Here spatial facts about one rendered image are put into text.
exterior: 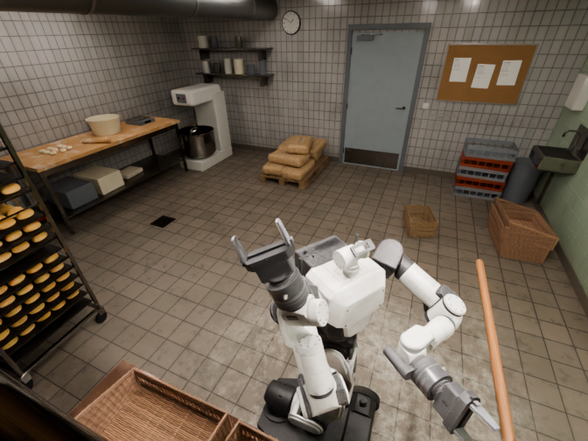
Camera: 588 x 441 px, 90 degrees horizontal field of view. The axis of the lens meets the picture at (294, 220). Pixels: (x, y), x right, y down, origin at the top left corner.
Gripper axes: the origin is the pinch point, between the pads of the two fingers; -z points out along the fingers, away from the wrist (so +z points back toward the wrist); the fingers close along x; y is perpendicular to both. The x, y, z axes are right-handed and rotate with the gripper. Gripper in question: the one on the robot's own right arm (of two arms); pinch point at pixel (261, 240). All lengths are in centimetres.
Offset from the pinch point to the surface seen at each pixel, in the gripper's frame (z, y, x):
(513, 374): 213, -83, 89
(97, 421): 64, -23, -114
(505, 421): 74, 9, 39
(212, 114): -30, -507, -131
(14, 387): 6, 12, -64
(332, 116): 58, -486, 64
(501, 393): 74, 2, 42
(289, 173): 93, -383, -34
